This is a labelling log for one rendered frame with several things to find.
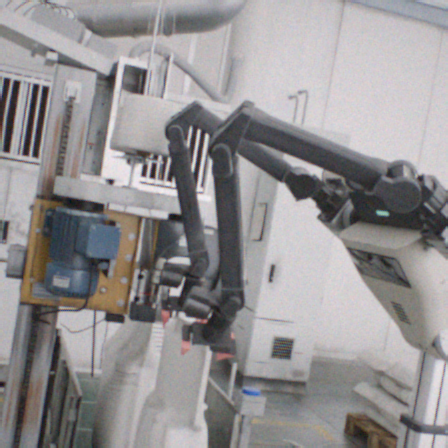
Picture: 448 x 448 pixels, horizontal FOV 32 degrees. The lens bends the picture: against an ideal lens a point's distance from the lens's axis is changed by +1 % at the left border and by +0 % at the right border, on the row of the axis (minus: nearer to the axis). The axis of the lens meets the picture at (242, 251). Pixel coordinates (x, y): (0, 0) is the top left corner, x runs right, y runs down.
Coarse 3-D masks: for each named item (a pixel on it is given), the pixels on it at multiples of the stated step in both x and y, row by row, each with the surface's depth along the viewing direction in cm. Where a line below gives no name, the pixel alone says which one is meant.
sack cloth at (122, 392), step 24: (120, 336) 295; (144, 336) 270; (120, 360) 271; (144, 360) 269; (120, 384) 272; (144, 384) 273; (96, 408) 281; (120, 408) 272; (96, 432) 280; (120, 432) 272
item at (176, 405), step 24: (168, 336) 214; (168, 360) 213; (192, 360) 204; (168, 384) 211; (192, 384) 203; (144, 408) 229; (168, 408) 210; (192, 408) 201; (144, 432) 217; (168, 432) 203; (192, 432) 205
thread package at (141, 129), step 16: (128, 96) 221; (144, 96) 219; (128, 112) 221; (144, 112) 219; (160, 112) 220; (176, 112) 225; (128, 128) 220; (144, 128) 219; (160, 128) 220; (128, 144) 220; (144, 144) 219; (160, 144) 221
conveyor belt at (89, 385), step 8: (80, 376) 417; (88, 376) 420; (80, 384) 401; (88, 384) 404; (96, 384) 407; (88, 392) 389; (96, 392) 391; (88, 400) 374; (96, 400) 376; (88, 408) 361; (80, 416) 347; (88, 416) 349; (80, 424) 335; (88, 424) 337; (80, 432) 325; (88, 432) 326; (80, 440) 315; (88, 440) 316
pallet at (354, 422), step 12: (348, 420) 540; (360, 420) 526; (372, 420) 534; (348, 432) 537; (360, 432) 537; (372, 432) 507; (384, 432) 505; (372, 444) 506; (384, 444) 495; (396, 444) 483
